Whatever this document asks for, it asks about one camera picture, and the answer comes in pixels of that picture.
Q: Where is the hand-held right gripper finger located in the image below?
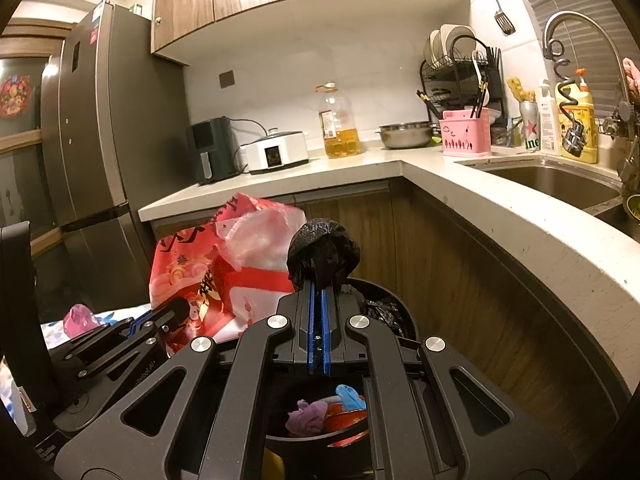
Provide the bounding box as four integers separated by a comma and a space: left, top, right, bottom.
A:
52, 280, 320, 480
320, 282, 566, 480

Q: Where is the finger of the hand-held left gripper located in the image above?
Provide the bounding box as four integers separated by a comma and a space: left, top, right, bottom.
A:
75, 332, 173, 386
62, 297, 192, 361

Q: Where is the red printed plastic bag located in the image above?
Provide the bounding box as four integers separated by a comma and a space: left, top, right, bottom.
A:
150, 192, 307, 356

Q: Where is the blue packet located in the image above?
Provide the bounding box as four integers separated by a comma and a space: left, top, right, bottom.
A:
336, 384, 367, 411

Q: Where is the black plastic bag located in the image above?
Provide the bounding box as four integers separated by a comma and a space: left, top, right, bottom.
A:
287, 219, 362, 293

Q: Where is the purple plastic bag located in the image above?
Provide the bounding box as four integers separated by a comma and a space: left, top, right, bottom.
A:
286, 399, 328, 436

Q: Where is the red noodle bowl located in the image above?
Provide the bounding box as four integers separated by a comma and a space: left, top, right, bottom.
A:
324, 400, 371, 448

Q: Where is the black trash bin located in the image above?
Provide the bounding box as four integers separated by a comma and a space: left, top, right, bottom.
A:
265, 276, 426, 480

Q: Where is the magenta plastic bag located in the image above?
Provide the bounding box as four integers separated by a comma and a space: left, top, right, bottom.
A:
62, 304, 103, 337

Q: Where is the blue floral tablecloth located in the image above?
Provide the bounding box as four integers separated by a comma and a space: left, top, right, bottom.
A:
0, 307, 151, 441

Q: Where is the pink translucent plastic bag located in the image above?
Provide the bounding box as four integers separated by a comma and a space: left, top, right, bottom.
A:
220, 205, 307, 281

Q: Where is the yellow wrapper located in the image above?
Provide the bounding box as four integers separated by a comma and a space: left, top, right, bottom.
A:
265, 447, 286, 480

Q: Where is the kitchen counter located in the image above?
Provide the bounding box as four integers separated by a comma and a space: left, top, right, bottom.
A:
137, 147, 640, 461

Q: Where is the black air fryer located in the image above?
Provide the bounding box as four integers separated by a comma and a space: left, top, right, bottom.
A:
185, 116, 242, 186

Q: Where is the white electric cooker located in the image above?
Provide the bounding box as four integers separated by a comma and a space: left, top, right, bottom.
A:
239, 127, 310, 176

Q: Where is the cooking oil bottle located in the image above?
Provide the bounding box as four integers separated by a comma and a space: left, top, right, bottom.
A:
315, 81, 362, 160

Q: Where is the grey refrigerator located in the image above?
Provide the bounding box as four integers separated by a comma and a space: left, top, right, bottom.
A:
40, 2, 191, 311

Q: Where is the steel pot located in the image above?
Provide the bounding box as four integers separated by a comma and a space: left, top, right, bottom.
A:
376, 121, 440, 151

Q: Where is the wooden glass door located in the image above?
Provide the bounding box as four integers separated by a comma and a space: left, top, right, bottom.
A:
0, 17, 71, 311

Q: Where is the pink utensil holder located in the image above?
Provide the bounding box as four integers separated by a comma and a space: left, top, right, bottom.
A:
439, 107, 492, 157

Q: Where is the steel sink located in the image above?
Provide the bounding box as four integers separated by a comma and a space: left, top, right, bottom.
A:
470, 157, 626, 211

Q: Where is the red round door decoration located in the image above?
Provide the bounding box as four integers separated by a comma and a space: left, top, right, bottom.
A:
0, 74, 33, 120

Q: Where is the green drink can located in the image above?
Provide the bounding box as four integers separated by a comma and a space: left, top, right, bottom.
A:
519, 101, 542, 153

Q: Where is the black dish rack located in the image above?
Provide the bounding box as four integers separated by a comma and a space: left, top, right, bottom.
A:
417, 24, 506, 133

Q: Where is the white plate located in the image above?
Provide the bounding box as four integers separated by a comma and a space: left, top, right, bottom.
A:
424, 30, 443, 67

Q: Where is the white pump bottle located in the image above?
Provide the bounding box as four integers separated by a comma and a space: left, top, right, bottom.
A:
537, 79, 563, 156

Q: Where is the yellow detergent bottle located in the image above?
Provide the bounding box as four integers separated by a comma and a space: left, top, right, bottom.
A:
555, 69, 599, 165

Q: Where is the steel faucet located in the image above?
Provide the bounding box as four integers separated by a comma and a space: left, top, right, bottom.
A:
542, 10, 640, 153

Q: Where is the slotted spatula wooden handle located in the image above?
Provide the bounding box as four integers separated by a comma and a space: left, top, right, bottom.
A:
476, 0, 517, 37

